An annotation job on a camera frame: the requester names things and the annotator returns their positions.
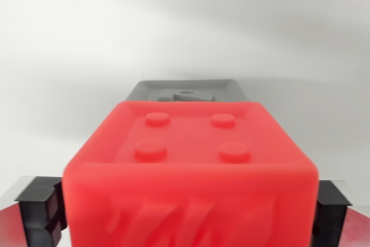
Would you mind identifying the black-padded metal gripper left finger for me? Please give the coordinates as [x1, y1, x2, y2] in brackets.
[0, 176, 64, 247]

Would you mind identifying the black-padded metal gripper right finger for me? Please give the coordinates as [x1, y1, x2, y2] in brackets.
[316, 179, 370, 247]

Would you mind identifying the red plastic cube with studs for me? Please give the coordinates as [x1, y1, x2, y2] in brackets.
[62, 99, 320, 247]

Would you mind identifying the grey plastic cube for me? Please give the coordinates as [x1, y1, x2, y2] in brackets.
[125, 78, 253, 102]

